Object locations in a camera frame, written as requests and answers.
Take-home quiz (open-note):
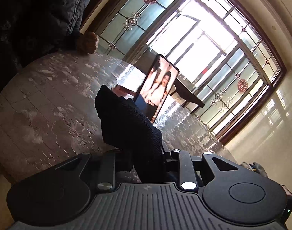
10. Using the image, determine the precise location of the dark wooden chair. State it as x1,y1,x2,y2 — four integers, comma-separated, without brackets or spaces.
169,78,205,114

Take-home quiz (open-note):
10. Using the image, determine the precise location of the pink object under phone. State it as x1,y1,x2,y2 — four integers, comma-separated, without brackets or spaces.
112,84,136,99

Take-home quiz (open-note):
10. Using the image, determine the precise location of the floral plastic tablecloth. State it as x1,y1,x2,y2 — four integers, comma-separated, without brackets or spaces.
0,52,238,185

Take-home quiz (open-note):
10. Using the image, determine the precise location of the seated person in dark jacket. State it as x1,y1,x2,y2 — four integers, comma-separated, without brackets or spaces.
0,0,90,92

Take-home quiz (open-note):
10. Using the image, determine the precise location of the seated person's fist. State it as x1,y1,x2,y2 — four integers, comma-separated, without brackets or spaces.
76,32,99,54

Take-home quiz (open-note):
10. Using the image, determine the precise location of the smartphone with lit screen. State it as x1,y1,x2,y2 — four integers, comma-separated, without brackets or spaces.
133,54,179,123

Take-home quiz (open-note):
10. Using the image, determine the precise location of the black knitted garment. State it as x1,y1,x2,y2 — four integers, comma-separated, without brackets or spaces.
95,85,178,183

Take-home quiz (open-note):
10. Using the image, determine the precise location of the pile of mixed clothes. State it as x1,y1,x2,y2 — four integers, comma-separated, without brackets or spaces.
241,162,268,177

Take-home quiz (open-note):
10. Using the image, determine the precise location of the glass door with ornaments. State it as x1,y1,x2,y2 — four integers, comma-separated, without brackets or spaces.
81,0,287,143

